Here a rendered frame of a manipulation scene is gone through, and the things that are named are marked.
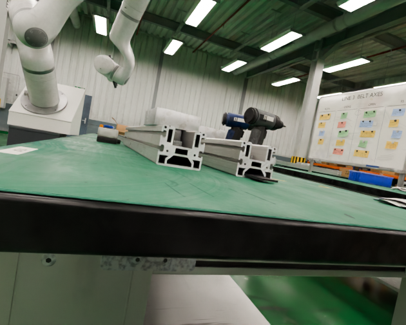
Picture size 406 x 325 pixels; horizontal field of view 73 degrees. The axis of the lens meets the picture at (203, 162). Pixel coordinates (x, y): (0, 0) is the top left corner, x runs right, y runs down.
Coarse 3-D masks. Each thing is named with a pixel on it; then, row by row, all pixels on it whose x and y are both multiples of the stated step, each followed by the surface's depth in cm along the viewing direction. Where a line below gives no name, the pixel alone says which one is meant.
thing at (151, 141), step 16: (128, 128) 118; (144, 128) 77; (160, 128) 57; (128, 144) 109; (144, 144) 73; (160, 144) 57; (176, 144) 62; (192, 144) 59; (160, 160) 61; (176, 160) 71; (192, 160) 65
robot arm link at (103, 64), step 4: (100, 56) 121; (104, 56) 122; (96, 60) 121; (100, 60) 121; (104, 60) 122; (108, 60) 122; (112, 60) 126; (96, 64) 122; (100, 64) 122; (104, 64) 122; (108, 64) 122; (112, 64) 123; (116, 64) 127; (96, 68) 122; (100, 68) 122; (104, 68) 122; (108, 68) 123; (112, 68) 123; (116, 68) 127; (100, 72) 123; (104, 72) 123; (108, 72) 123; (112, 72) 126; (108, 76) 128
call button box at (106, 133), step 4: (100, 128) 111; (104, 128) 112; (108, 128) 113; (112, 128) 115; (100, 132) 112; (104, 132) 112; (108, 132) 113; (112, 132) 113; (116, 132) 114; (100, 136) 112; (104, 136) 112; (108, 136) 113; (112, 136) 113; (116, 136) 114; (100, 140) 112; (104, 140) 113; (108, 140) 113; (112, 140) 114; (116, 140) 114; (120, 140) 118
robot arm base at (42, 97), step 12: (24, 72) 110; (36, 84) 113; (48, 84) 116; (24, 96) 124; (36, 96) 118; (48, 96) 120; (60, 96) 130; (24, 108) 120; (36, 108) 121; (48, 108) 123; (60, 108) 125
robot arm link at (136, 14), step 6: (126, 0) 110; (132, 0) 109; (138, 0) 109; (144, 0) 110; (126, 6) 111; (132, 6) 110; (138, 6) 111; (144, 6) 112; (126, 12) 112; (132, 12) 112; (138, 12) 112; (138, 18) 115
